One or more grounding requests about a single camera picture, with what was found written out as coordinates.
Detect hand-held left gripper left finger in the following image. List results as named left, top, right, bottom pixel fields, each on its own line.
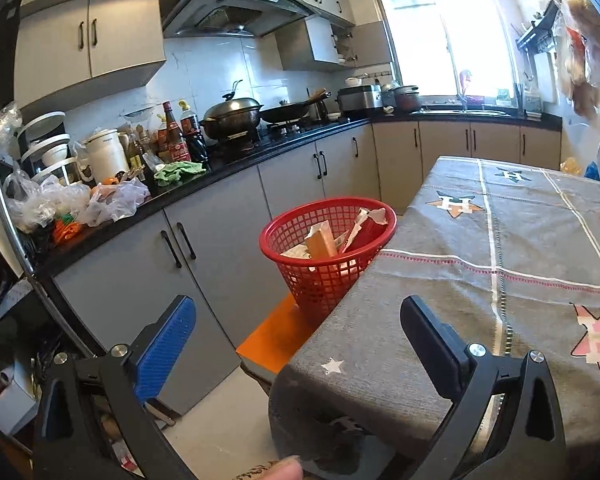
left=32, top=294, right=198, bottom=480

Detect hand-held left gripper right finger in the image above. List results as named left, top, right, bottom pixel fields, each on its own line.
left=400, top=295, right=567, bottom=480

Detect red plastic basket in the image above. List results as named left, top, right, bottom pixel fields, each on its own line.
left=259, top=199, right=398, bottom=325

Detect white packet red print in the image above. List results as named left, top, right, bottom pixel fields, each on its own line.
left=355, top=206, right=390, bottom=228

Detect orange carton box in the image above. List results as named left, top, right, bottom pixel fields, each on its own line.
left=304, top=221, right=342, bottom=260

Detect person's left hand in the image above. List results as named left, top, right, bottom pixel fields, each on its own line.
left=264, top=456, right=305, bottom=480

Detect grey star-print tablecloth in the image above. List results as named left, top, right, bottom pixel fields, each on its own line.
left=267, top=156, right=600, bottom=478

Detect grey base cabinets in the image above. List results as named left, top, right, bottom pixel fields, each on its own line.
left=35, top=121, right=563, bottom=416

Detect orange stool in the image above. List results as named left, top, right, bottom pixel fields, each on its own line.
left=236, top=292, right=326, bottom=386

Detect orange net bag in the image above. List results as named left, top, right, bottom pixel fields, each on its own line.
left=52, top=212, right=88, bottom=243

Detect white plastic bag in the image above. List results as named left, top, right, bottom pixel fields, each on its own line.
left=77, top=177, right=151, bottom=226

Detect white cardboard box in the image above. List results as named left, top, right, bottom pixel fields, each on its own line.
left=0, top=370, right=38, bottom=436

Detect green cloth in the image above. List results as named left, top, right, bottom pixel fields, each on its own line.
left=154, top=161, right=207, bottom=187

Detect clear plastic bags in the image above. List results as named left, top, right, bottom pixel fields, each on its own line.
left=2, top=170, right=88, bottom=233

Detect white electric kettle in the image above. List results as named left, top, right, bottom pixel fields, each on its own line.
left=82, top=129, right=131, bottom=186

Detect black countertop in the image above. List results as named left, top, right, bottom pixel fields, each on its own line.
left=30, top=112, right=563, bottom=281

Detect dark bottle yellow cap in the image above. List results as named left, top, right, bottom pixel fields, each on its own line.
left=179, top=100, right=211, bottom=170

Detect red label sauce bottle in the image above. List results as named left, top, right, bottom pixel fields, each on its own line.
left=158, top=101, right=191, bottom=163

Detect white tiered rack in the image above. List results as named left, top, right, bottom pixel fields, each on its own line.
left=17, top=110, right=78, bottom=186

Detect wok with steel lid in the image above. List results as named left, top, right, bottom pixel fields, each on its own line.
left=198, top=80, right=265, bottom=142

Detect black gas stove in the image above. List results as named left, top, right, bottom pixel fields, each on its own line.
left=205, top=122, right=341, bottom=153

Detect brown pot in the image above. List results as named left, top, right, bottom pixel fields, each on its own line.
left=391, top=85, right=423, bottom=113

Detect steel electric cooker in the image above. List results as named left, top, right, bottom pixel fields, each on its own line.
left=336, top=84, right=384, bottom=115

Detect black frying pan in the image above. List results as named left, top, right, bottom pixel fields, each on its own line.
left=259, top=94, right=326, bottom=125

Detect window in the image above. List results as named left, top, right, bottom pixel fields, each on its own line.
left=360, top=0, right=518, bottom=98

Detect hanging plastic bags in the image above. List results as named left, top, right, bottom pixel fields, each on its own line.
left=550, top=0, right=600, bottom=123

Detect steel range hood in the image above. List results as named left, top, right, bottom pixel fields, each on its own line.
left=161, top=0, right=315, bottom=40

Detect chrome rack frame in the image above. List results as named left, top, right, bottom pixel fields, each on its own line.
left=0, top=147, right=106, bottom=361

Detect large grey wall cabinet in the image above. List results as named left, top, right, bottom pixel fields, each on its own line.
left=12, top=0, right=168, bottom=111

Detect black wall shelf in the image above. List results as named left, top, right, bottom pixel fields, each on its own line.
left=517, top=0, right=563, bottom=53

